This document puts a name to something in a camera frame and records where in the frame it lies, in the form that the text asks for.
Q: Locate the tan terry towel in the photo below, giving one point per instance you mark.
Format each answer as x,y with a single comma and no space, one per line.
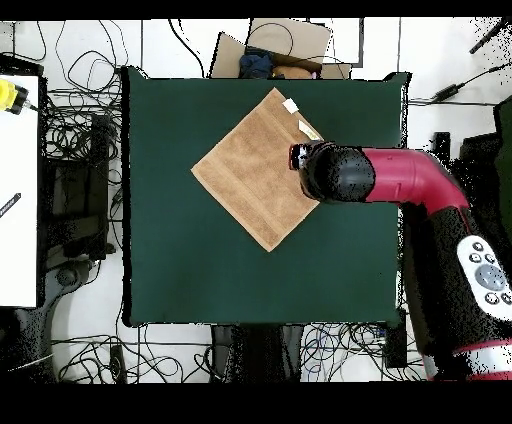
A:
256,172

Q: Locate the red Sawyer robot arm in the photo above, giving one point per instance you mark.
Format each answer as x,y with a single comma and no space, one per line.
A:
400,176

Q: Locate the black flat panel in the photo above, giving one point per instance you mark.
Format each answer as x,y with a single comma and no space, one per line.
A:
480,148

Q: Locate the black flat device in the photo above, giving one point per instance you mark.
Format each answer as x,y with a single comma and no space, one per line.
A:
20,66

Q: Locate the dark green table cloth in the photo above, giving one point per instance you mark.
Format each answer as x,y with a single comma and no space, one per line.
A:
200,280

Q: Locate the orange garment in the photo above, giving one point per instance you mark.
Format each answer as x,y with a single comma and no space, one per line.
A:
292,72

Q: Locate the dark blue garment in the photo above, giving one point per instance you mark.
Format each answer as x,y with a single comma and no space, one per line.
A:
256,64

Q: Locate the brown cardboard box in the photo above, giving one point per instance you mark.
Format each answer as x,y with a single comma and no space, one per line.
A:
288,40

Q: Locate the black equipment rack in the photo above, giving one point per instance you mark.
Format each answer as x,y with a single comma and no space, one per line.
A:
80,192

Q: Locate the black rectangular box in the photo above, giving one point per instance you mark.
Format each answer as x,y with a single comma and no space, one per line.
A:
396,348

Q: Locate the dark stand foot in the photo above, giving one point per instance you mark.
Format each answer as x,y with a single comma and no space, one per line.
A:
68,276

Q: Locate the black upright bar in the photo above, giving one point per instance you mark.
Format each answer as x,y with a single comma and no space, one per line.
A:
442,140

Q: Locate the black power strip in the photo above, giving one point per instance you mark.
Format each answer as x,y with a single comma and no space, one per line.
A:
118,364

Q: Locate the white desk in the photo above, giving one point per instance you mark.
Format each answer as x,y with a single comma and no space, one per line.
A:
18,240

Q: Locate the black marker pen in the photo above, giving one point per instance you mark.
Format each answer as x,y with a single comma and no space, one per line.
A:
10,204

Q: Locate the dark green hanging cloth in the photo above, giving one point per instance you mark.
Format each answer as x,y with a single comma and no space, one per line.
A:
504,160

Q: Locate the yellow and black tool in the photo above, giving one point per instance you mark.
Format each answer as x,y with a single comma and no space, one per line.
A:
6,94

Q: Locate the black rod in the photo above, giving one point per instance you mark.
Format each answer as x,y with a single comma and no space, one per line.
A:
486,40

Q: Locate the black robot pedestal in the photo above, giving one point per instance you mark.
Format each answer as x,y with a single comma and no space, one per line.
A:
256,352

